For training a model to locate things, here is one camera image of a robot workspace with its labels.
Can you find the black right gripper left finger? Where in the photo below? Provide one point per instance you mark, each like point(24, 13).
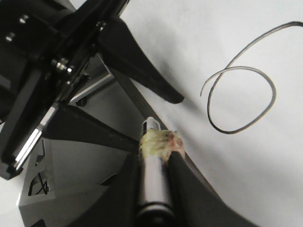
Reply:
point(121, 52)

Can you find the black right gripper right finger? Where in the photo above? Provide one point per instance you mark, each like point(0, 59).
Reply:
point(195, 205)

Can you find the white whiteboard with metal frame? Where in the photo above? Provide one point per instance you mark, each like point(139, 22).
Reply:
point(258, 172)

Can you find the black and white whiteboard marker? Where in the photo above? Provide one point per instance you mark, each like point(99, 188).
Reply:
point(155, 206)

